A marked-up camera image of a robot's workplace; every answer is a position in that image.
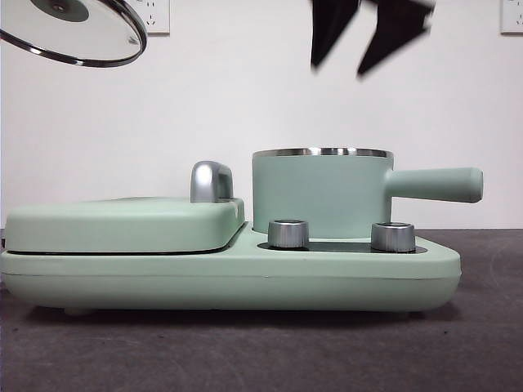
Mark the mint green hinged grill lid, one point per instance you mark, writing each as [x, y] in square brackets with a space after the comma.
[122, 224]

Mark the mint green breakfast maker base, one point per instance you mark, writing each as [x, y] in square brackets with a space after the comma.
[245, 286]

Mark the glass pot lid green knob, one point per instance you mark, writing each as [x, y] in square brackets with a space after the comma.
[61, 6]

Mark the white wall socket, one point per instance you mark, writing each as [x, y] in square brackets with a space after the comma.
[161, 20]
[512, 18]

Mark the silver control knob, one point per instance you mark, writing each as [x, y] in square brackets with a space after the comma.
[288, 234]
[393, 237]

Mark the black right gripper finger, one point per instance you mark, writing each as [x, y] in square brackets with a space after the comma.
[331, 28]
[396, 28]

